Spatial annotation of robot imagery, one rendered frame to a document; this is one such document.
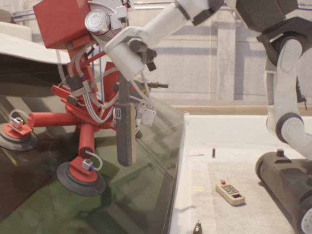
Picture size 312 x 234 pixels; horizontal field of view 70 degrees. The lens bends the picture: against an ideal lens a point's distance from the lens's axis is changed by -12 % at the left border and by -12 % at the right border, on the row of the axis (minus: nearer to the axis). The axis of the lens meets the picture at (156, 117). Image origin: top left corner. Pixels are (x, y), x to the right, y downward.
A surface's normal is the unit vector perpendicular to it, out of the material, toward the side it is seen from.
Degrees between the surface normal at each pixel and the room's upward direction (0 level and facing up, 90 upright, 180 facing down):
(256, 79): 90
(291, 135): 90
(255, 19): 115
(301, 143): 90
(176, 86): 90
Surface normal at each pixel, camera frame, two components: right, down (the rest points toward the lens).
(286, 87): 0.11, 0.58
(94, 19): -0.14, 0.06
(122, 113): -0.69, 0.16
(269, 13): -0.33, 0.59
